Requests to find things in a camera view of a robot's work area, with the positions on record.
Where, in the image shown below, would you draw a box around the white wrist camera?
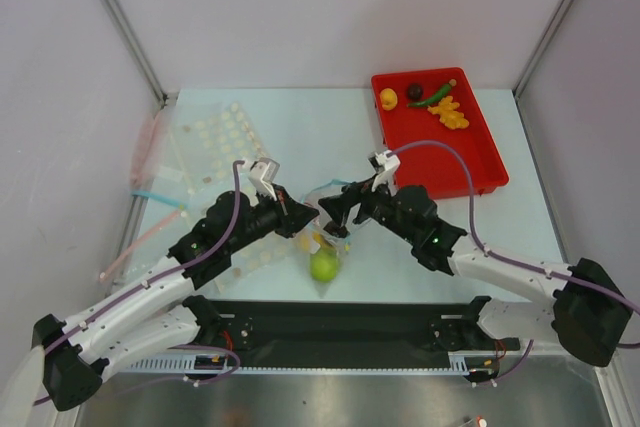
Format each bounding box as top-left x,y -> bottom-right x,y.
243,157 -> 280,200
368,150 -> 401,192

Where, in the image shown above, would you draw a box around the red plastic tray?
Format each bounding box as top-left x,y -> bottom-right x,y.
371,67 -> 509,199

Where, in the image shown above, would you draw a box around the pink zipper clear bag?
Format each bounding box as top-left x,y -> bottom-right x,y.
98,113 -> 186,284

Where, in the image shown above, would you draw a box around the blue zipper clear bag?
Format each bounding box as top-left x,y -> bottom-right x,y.
295,179 -> 358,299

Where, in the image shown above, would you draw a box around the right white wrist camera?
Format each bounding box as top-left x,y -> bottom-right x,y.
368,150 -> 401,192

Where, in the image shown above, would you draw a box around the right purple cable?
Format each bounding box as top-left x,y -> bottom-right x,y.
384,140 -> 640,388

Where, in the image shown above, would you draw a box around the yellow toy fruit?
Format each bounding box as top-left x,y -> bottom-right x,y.
379,88 -> 398,111

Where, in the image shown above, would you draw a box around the right corner aluminium post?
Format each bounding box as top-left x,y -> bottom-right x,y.
513,0 -> 609,98

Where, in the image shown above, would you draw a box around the corner aluminium post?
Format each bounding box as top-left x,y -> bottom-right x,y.
513,0 -> 609,98
99,0 -> 168,109

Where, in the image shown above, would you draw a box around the dark mangosteen toy back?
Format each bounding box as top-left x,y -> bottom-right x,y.
406,83 -> 423,102

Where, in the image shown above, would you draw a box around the left corner aluminium post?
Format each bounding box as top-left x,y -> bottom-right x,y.
99,0 -> 168,109

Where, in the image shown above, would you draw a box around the dotted clear zip bag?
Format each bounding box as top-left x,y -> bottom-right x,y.
162,102 -> 292,298

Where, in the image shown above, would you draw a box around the dark mangosteen toy front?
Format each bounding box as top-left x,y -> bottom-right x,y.
324,220 -> 349,239

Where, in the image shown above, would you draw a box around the green toy apple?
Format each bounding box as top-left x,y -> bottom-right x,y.
310,251 -> 340,282

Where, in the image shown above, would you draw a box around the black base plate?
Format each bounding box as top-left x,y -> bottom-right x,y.
182,296 -> 521,370

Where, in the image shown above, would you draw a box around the white slotted cable duct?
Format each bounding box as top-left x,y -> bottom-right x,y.
124,352 -> 475,376

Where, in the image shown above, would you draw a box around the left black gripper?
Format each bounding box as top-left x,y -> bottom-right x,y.
226,183 -> 318,254

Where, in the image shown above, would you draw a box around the dark mangosteen toy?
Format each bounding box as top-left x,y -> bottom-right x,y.
406,83 -> 423,102
324,220 -> 349,239

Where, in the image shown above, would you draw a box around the aluminium frame rail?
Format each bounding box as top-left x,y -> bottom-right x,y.
69,311 -> 616,363

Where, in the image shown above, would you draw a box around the orange toy fruit pieces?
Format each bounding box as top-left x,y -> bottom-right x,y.
428,96 -> 470,130

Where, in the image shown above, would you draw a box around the green toy chili pepper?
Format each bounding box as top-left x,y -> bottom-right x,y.
408,79 -> 457,108

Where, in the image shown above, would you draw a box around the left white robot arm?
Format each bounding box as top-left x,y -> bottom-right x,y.
32,185 -> 319,412

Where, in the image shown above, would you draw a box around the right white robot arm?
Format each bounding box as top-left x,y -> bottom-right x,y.
319,181 -> 632,367

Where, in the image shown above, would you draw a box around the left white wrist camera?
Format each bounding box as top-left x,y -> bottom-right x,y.
243,157 -> 280,200

